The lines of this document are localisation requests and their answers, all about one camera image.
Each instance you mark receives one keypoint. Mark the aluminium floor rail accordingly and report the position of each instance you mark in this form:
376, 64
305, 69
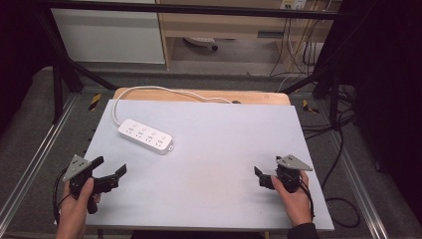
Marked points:
36, 156
356, 186

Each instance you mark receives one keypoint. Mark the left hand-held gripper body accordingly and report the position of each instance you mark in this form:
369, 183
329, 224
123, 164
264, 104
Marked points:
81, 176

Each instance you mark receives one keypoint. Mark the chair base with caster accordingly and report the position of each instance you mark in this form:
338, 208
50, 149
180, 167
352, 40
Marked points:
200, 41

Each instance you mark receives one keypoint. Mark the wooden desk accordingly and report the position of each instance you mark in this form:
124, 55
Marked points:
232, 25

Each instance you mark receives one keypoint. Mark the white cabinet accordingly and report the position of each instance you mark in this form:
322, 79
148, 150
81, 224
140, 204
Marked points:
106, 36

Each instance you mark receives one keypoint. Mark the person's left hand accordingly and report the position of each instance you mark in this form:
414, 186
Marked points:
74, 209

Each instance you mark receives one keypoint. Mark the wooden table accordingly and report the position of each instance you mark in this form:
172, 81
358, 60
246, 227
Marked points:
258, 98

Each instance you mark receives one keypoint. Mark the black metal stand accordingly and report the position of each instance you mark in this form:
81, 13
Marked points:
334, 96
58, 89

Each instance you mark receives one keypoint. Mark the white power strip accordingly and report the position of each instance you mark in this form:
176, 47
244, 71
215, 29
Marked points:
145, 136

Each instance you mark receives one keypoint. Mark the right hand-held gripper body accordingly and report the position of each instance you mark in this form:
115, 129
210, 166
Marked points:
290, 176

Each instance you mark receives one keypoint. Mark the person's right hand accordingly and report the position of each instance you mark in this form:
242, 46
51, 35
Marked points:
293, 202

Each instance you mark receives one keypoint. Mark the wall socket panel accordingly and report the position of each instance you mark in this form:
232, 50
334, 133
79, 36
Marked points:
293, 4

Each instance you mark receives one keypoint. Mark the black metal frame bar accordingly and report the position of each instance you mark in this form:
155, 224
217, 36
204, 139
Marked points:
199, 9

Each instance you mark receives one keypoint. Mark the black curtain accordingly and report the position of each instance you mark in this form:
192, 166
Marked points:
16, 49
388, 99

